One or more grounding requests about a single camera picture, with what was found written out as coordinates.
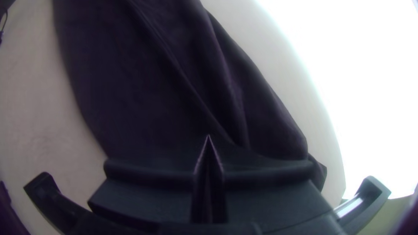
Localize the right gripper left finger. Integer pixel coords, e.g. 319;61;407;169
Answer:
87;134;209;226

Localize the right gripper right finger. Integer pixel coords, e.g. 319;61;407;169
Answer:
208;134;334;230

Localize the black t-shirt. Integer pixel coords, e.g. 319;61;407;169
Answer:
52;0;328;193

